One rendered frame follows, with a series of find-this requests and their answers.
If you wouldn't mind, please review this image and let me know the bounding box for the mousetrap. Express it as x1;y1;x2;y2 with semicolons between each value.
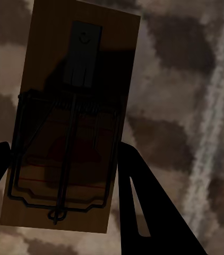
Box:
0;0;141;234

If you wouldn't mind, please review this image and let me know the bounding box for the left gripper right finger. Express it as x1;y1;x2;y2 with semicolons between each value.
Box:
117;142;207;255

